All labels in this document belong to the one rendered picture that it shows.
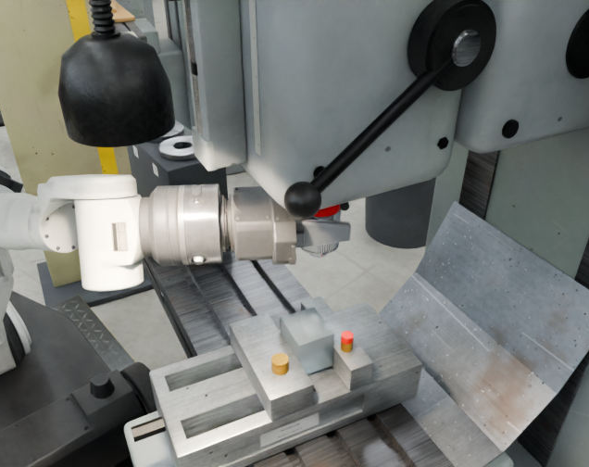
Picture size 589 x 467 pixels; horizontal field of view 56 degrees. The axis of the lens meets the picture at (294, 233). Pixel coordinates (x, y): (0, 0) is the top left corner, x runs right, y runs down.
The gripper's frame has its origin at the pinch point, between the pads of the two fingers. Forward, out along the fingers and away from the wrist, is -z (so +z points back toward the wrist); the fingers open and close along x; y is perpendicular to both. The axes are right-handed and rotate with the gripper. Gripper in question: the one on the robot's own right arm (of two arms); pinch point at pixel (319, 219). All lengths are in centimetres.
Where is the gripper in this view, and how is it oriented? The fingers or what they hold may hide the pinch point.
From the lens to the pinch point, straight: 62.4
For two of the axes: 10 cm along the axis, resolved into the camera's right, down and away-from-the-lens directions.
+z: -9.9, 0.5, -0.9
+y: -0.1, 8.4, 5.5
